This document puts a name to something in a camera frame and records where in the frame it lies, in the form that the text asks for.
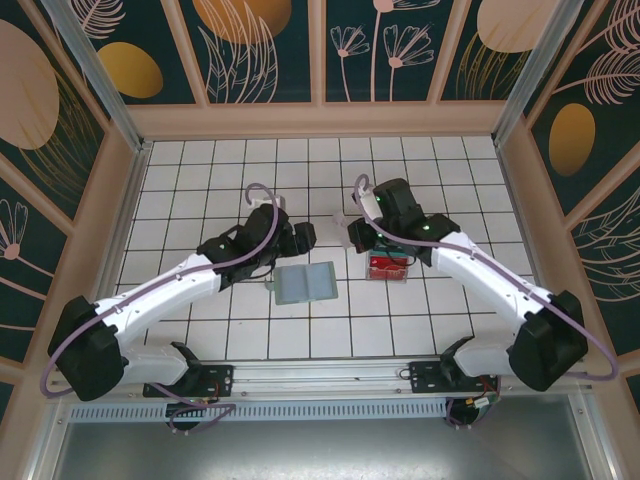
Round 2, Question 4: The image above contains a green card holder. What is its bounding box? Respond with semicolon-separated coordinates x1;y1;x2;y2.
263;260;339;307

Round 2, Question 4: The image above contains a red card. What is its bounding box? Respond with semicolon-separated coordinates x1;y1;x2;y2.
369;254;409;282

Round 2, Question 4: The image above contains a clear box with red contents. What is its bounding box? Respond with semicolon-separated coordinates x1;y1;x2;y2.
366;243;413;287

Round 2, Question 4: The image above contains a grey metal sheet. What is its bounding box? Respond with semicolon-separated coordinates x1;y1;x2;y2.
49;418;596;480

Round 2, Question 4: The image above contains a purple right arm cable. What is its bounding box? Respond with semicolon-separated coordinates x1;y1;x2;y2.
352;173;620;382

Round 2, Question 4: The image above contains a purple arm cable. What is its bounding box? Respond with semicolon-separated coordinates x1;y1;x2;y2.
45;182;281;397
352;173;620;382

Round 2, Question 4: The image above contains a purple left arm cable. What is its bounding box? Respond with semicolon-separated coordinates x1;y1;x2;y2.
45;182;281;397

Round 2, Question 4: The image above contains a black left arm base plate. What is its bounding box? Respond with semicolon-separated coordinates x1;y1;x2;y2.
143;364;236;399

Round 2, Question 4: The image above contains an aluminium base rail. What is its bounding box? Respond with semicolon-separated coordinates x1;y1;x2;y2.
47;353;596;401

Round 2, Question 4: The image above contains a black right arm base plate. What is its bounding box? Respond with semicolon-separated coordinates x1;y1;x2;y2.
408;360;501;396

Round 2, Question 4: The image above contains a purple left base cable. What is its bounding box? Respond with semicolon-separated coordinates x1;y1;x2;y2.
149;378;236;434

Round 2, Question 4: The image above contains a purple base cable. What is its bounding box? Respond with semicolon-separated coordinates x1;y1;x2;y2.
446;397;475;431
149;378;236;434

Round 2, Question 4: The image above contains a white slotted cable duct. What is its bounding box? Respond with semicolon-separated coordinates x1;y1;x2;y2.
67;402;451;422

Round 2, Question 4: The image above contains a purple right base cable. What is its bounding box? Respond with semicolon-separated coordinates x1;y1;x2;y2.
446;397;475;431

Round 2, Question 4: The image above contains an aluminium corner post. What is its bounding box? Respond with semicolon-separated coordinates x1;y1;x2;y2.
492;0;591;147
42;0;152;154

